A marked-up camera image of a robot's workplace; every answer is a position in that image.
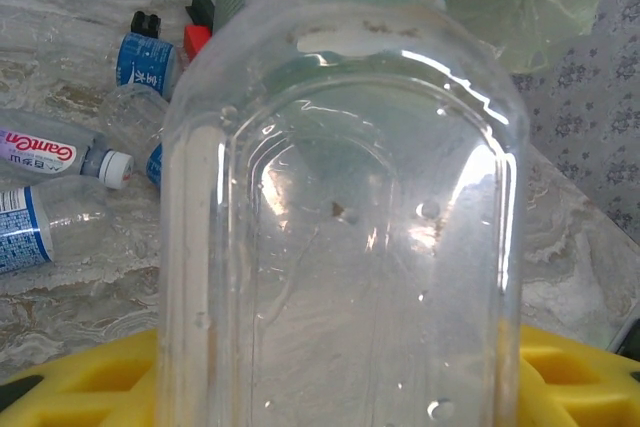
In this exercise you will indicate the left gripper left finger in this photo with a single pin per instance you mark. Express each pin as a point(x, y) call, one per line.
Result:
point(75, 392)

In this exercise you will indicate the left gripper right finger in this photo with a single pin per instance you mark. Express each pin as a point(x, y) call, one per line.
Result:
point(575, 387)

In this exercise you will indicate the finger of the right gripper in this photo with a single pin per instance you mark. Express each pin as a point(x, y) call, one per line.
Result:
point(146, 24)

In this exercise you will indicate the blue label bottle white cap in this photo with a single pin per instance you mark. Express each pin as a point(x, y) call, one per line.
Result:
point(135, 112)

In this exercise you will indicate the clear bottle purple label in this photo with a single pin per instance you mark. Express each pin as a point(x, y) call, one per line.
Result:
point(45, 152)

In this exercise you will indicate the clear bottle white green label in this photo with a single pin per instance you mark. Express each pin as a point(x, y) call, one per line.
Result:
point(340, 247)

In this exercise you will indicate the blue label plastic bottle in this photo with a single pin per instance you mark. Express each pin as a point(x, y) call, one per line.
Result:
point(145, 64)

